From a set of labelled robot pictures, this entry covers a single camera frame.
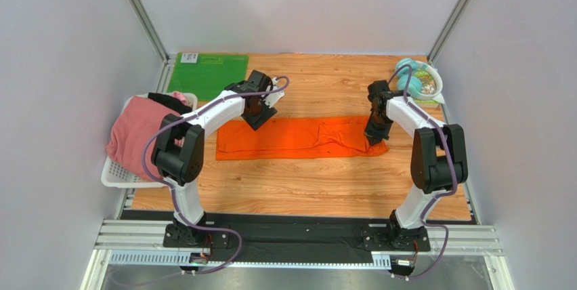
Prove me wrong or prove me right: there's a purple cable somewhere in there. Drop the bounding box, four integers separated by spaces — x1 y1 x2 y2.
387 64 459 281
141 75 291 277

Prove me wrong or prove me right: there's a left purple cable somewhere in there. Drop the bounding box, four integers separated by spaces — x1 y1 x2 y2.
141 75 291 277

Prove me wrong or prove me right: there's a white plastic basket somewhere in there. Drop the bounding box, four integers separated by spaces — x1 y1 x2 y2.
101 93 198 189

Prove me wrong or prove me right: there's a green cutting mat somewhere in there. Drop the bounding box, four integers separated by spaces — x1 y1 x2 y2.
167 52 249 102

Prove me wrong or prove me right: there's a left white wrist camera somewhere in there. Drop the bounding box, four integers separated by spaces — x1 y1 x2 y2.
263 77 288 108

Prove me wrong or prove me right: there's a black t shirt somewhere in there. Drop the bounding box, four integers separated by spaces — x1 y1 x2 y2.
147 91 193 115

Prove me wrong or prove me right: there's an aluminium frame rail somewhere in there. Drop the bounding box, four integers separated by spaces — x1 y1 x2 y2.
81 211 514 289

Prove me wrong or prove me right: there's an orange t shirt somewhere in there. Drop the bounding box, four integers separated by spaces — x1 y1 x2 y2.
215 116 389 161

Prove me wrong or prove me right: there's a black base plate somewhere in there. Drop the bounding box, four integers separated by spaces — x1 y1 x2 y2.
119 210 477 264

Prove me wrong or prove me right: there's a colourful book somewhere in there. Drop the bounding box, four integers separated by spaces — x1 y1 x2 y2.
401 61 443 109

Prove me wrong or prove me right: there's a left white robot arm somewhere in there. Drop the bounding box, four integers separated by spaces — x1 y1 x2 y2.
144 70 289 247

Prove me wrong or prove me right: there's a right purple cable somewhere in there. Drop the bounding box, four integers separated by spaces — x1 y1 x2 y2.
387 64 459 281

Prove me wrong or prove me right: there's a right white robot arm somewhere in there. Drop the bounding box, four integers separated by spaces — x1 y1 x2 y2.
364 80 468 250

